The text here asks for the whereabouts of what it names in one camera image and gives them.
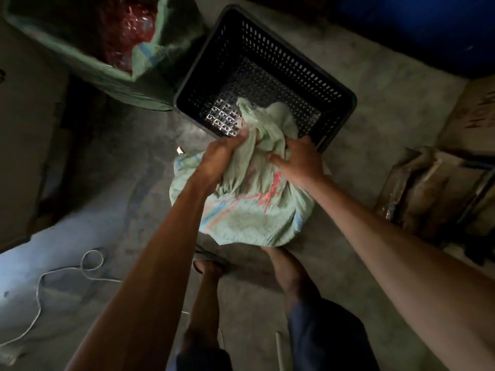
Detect person's right hand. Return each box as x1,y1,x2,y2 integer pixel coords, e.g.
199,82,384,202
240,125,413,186
266,134,326,187

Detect person's left hand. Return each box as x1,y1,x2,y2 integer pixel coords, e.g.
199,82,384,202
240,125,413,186
194,131,250,192

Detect light green woven sack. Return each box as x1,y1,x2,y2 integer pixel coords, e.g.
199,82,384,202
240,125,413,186
169,97,316,248

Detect person's right forearm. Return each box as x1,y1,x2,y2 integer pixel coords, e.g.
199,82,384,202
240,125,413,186
299,172,495,371

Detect person's left forearm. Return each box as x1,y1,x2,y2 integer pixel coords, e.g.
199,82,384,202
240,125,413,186
65,178,223,371

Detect pile of small metal parts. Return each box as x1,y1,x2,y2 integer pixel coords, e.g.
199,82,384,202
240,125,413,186
200,98,249,138

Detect black perforated plastic crate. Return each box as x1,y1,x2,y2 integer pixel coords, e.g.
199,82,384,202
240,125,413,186
173,4,357,154

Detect person's right leg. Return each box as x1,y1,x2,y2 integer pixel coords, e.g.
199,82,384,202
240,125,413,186
261,245,322,317

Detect person's leg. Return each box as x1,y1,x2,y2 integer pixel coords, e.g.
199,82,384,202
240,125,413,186
181,259,233,371
261,245,322,317

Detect dark sandal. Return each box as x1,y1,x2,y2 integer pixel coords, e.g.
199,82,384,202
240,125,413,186
193,245,229,275

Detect large green open sack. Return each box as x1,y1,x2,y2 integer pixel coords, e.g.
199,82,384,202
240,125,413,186
3,0,206,112

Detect pile of wooden scraps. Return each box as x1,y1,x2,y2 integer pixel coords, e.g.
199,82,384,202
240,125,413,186
374,146,495,268

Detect person's left leg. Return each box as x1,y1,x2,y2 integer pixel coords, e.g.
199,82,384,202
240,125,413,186
181,259,233,371

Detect dark blue shorts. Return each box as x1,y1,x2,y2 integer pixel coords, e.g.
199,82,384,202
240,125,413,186
167,297,381,371

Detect blue plastic barrel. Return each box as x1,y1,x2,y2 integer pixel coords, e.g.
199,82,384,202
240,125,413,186
332,0,495,78

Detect brown cardboard box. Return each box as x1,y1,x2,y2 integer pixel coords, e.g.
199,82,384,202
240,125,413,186
436,74,495,159

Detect flat grey board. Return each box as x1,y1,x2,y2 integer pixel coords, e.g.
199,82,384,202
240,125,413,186
0,17,71,252

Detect white rope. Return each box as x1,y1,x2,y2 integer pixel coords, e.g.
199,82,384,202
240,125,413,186
0,249,121,348

